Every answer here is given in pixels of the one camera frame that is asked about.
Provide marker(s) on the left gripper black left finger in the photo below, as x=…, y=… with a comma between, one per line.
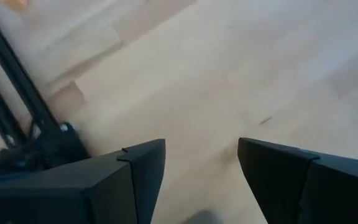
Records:
x=104, y=193

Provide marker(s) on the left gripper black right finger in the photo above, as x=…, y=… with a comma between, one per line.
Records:
x=306, y=193

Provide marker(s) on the large orange block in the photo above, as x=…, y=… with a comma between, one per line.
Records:
x=15, y=3

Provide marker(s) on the black frame corner bracket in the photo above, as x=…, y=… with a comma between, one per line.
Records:
x=54, y=146

